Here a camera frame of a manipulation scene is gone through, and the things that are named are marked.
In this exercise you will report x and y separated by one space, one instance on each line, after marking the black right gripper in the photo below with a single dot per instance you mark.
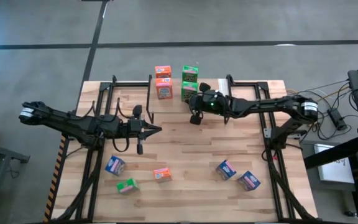
202 104

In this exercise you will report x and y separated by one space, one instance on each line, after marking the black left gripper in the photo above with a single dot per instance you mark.
134 128

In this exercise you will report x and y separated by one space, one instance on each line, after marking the green Apple Jacks cereal box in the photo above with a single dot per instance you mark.
127 186
190 71
187 88

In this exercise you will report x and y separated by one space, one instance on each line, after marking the orange Mini Wheats cereal box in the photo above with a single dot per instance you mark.
162 175
163 71
164 90

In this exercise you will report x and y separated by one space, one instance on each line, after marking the blue Frosted Flakes cereal box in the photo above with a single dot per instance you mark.
248 181
225 171
115 165

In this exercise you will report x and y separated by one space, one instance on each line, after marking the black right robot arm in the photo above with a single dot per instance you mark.
259 105

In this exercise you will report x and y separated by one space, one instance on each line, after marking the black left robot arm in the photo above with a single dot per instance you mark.
67 121

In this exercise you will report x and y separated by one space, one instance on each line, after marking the wooden shelf table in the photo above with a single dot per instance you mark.
172 105

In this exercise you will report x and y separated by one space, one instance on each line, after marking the yellow black hazard stripe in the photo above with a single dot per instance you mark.
54 182

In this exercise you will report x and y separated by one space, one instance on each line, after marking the black power adapter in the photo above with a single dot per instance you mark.
337 119

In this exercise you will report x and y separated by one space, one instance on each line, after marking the black beam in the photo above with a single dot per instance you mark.
337 152

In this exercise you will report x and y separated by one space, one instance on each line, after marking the white panel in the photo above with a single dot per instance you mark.
337 171

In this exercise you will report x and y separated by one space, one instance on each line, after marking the grey desk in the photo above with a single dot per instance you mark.
328 202

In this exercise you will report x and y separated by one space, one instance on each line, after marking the black metal rig frame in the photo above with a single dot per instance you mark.
263 84
104 84

